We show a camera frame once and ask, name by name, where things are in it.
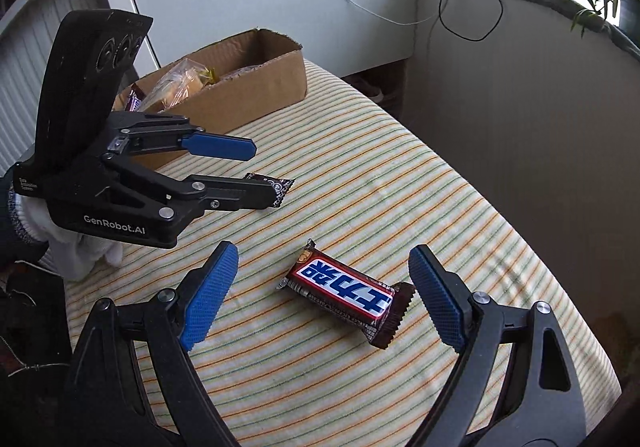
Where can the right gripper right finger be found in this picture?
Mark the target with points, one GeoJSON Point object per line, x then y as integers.
{"type": "Point", "coordinates": [540, 402]}

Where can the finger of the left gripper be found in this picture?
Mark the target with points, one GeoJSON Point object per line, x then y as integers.
{"type": "Point", "coordinates": [215, 191]}
{"type": "Point", "coordinates": [215, 144]}

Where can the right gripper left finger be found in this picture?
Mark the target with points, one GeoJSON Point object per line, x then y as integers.
{"type": "Point", "coordinates": [105, 401]}

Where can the bagged sliced bread loaf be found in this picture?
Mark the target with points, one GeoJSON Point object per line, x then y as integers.
{"type": "Point", "coordinates": [179, 83]}

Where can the black candy wrapper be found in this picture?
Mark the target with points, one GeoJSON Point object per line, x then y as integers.
{"type": "Point", "coordinates": [280, 186]}

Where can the short Snickers bar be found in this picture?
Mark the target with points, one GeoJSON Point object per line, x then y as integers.
{"type": "Point", "coordinates": [375, 308]}

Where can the long Snickers bar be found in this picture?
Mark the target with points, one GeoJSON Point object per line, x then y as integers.
{"type": "Point", "coordinates": [135, 98]}

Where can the yellow candy wrapper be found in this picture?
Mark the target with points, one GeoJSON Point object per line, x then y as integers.
{"type": "Point", "coordinates": [208, 76]}

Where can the red clear chocolate cake pack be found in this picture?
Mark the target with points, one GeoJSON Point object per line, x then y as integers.
{"type": "Point", "coordinates": [236, 73]}

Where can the white gloved left hand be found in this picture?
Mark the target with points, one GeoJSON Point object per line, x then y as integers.
{"type": "Point", "coordinates": [29, 234]}

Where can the open cardboard box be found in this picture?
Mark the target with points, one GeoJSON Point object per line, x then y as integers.
{"type": "Point", "coordinates": [227, 105]}

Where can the potted spider plant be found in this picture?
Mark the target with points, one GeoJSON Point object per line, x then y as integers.
{"type": "Point", "coordinates": [598, 14]}

